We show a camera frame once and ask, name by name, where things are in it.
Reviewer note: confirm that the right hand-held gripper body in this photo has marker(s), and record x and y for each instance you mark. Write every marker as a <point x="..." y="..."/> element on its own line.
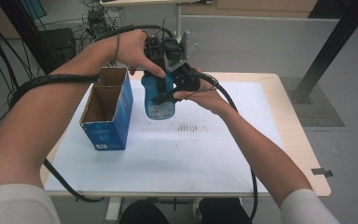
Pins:
<point x="185" y="79"/>

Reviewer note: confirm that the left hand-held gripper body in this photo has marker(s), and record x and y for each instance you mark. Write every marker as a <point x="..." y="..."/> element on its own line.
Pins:
<point x="163" y="49"/>

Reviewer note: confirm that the blue bottle with white cap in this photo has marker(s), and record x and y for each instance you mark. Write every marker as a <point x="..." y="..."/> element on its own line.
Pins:
<point x="160" y="110"/>

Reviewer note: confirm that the blue cardboard box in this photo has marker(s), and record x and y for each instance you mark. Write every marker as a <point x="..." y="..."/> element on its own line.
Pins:
<point x="113" y="124"/>

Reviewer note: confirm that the person's right hand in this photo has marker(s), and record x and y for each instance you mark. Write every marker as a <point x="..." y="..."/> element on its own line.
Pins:
<point x="206" y="96"/>

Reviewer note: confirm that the person's left hand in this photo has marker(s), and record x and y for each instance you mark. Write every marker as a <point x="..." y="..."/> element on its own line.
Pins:
<point x="133" y="49"/>

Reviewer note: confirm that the white desk with metal legs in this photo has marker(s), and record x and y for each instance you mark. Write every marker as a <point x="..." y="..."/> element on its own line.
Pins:
<point x="179" y="18"/>

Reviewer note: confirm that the black wrist band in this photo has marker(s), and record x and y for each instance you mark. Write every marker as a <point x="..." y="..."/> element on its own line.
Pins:
<point x="117" y="46"/>

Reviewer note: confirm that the white paper mat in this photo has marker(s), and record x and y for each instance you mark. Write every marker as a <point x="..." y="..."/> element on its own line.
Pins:
<point x="174" y="161"/>

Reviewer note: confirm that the grey computer tower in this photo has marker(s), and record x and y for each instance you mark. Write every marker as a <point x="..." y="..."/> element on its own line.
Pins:
<point x="98" y="23"/>

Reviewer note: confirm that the wooden cabinets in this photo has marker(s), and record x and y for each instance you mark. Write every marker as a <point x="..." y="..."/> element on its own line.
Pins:
<point x="254" y="7"/>

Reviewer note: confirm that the black equipment case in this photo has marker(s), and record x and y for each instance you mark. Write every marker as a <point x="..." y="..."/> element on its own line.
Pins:
<point x="59" y="43"/>

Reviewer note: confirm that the person's left leg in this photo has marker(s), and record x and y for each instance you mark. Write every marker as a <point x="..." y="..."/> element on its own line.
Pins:
<point x="146" y="214"/>

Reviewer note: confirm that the person's leg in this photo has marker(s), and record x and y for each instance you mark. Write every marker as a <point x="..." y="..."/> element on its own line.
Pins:
<point x="223" y="213"/>
<point x="146" y="214"/>

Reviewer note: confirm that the white shoe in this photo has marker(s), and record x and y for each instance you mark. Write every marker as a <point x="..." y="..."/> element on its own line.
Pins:
<point x="198" y="214"/>

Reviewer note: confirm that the person's right leg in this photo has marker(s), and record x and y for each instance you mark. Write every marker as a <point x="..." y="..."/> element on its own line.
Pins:
<point x="223" y="213"/>

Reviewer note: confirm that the black tape strip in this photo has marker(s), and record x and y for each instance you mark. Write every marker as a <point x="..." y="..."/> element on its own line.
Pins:
<point x="321" y="172"/>

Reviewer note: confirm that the white right sleeve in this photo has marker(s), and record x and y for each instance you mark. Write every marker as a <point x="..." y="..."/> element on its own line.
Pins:
<point x="307" y="210"/>

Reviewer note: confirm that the white sleeve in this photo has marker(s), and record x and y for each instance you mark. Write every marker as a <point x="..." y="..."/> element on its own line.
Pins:
<point x="307" y="210"/>
<point x="15" y="207"/>

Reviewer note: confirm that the white left sleeve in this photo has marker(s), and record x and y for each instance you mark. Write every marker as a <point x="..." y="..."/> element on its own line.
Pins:
<point x="15" y="207"/>

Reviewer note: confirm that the black metal post with base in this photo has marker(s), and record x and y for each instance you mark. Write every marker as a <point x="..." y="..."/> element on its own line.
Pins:
<point x="332" y="49"/>

